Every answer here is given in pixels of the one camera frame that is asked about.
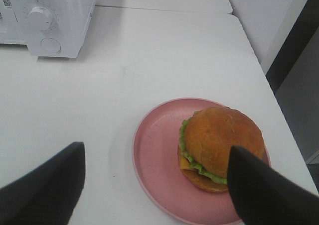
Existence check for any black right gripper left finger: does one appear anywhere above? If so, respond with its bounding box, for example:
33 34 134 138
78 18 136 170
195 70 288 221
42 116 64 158
0 142 85 225

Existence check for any round microwave door button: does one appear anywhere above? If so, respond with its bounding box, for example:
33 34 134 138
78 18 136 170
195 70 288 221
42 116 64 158
40 37 61 54

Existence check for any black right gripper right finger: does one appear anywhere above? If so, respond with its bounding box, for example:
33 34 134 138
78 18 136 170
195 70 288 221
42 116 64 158
227 146 319 225

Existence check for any burger with lettuce and cheese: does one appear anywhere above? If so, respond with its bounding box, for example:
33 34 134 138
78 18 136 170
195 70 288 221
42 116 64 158
177 107 265 193

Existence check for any white microwave oven body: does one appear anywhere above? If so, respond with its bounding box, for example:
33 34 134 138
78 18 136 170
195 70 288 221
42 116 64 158
0 0 96 58

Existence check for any white microwave knob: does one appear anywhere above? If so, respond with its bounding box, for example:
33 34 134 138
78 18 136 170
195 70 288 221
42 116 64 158
27 6 57 31

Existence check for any pink round plate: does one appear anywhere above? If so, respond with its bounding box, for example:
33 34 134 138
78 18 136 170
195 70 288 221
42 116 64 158
132 97 272 223

